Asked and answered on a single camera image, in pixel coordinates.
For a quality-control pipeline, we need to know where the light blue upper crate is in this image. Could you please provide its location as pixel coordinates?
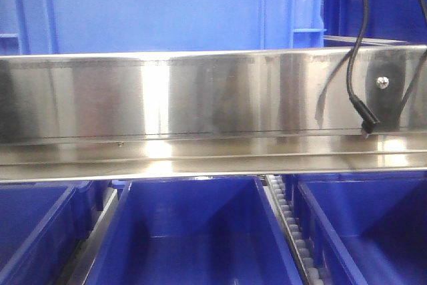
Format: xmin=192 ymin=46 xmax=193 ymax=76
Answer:
xmin=1 ymin=0 xmax=325 ymax=55

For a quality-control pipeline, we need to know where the rail screw head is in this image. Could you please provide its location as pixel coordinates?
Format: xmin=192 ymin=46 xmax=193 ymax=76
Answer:
xmin=376 ymin=76 xmax=390 ymax=90

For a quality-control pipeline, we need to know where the stainless steel shelf rail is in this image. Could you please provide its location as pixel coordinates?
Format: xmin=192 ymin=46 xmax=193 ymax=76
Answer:
xmin=1 ymin=45 xmax=426 ymax=183

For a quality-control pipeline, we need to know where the blue bin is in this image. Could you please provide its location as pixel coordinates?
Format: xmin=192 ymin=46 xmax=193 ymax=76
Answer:
xmin=282 ymin=171 xmax=426 ymax=284
xmin=1 ymin=181 xmax=109 ymax=284
xmin=86 ymin=176 xmax=302 ymax=284

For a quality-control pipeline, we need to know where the dark blue upper crate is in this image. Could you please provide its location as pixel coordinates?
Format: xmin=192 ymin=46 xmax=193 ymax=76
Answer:
xmin=323 ymin=0 xmax=426 ymax=44

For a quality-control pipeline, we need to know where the black cable with plug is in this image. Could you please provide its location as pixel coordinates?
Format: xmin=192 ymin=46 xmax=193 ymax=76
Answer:
xmin=346 ymin=0 xmax=381 ymax=139

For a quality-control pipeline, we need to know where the white roller conveyor track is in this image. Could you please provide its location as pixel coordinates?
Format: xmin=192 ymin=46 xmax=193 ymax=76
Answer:
xmin=264 ymin=174 xmax=324 ymax=284

